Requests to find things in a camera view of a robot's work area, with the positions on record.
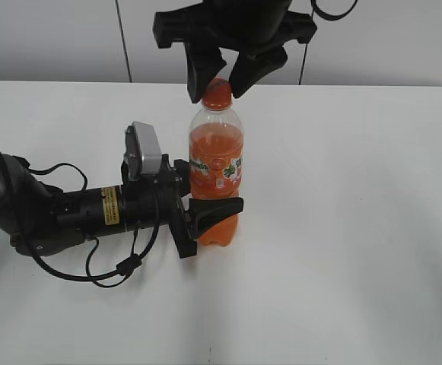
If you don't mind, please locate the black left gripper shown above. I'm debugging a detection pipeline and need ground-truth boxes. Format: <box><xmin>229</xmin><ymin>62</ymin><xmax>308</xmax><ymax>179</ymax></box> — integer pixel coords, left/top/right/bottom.
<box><xmin>119</xmin><ymin>154</ymin><xmax>244</xmax><ymax>259</ymax></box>

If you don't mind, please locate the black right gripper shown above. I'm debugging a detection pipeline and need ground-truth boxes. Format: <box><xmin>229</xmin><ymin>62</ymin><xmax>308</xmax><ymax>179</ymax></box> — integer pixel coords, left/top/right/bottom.
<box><xmin>153</xmin><ymin>1</ymin><xmax>317</xmax><ymax>103</ymax></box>

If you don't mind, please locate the orange bottle cap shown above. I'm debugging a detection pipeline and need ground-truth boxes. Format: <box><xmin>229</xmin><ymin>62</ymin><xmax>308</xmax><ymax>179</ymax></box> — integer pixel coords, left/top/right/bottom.
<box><xmin>202</xmin><ymin>78</ymin><xmax>232</xmax><ymax>111</ymax></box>

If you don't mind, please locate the orange soda bottle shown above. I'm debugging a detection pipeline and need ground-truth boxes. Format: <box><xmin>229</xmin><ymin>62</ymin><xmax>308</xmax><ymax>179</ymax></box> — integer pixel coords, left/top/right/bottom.
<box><xmin>188</xmin><ymin>102</ymin><xmax>246</xmax><ymax>246</ymax></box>

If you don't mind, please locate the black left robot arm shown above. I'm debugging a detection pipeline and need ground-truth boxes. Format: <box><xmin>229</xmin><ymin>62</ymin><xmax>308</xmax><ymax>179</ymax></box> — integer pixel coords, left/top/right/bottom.
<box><xmin>5</xmin><ymin>154</ymin><xmax>243</xmax><ymax>259</ymax></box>

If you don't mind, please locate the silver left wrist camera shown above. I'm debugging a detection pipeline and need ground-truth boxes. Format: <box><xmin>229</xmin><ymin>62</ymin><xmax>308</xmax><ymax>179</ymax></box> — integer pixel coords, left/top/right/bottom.
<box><xmin>123</xmin><ymin>121</ymin><xmax>162</xmax><ymax>181</ymax></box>

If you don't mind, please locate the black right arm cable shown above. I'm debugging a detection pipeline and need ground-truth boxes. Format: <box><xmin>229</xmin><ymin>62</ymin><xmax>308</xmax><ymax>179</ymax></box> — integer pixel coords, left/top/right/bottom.
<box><xmin>297</xmin><ymin>0</ymin><xmax>360</xmax><ymax>86</ymax></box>

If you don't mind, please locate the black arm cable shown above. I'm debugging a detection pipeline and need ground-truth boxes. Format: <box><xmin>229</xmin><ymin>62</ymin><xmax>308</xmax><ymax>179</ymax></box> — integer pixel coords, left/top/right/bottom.
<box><xmin>297</xmin><ymin>0</ymin><xmax>360</xmax><ymax>86</ymax></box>
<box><xmin>0</xmin><ymin>127</ymin><xmax>159</xmax><ymax>289</ymax></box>

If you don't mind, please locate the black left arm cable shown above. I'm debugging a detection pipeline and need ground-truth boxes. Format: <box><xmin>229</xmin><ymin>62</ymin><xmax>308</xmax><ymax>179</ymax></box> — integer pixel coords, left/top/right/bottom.
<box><xmin>0</xmin><ymin>127</ymin><xmax>159</xmax><ymax>289</ymax></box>

